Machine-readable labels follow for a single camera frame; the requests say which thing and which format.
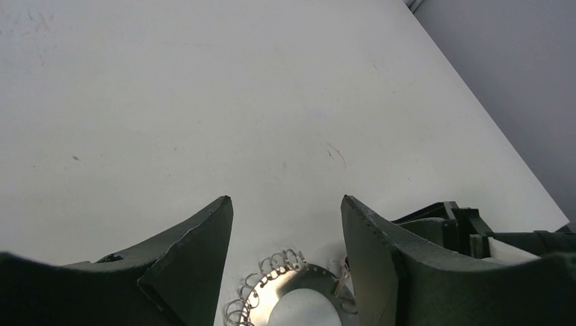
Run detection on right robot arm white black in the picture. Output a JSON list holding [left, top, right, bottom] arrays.
[[393, 202, 575, 259]]

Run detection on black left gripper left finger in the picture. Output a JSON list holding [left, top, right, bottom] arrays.
[[1, 196, 234, 325]]

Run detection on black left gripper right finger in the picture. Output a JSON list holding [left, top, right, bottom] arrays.
[[341, 196, 575, 325]]

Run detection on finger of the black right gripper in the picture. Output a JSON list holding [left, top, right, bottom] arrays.
[[393, 202, 450, 224]]

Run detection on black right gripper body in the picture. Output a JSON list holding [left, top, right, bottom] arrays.
[[441, 202, 492, 259]]

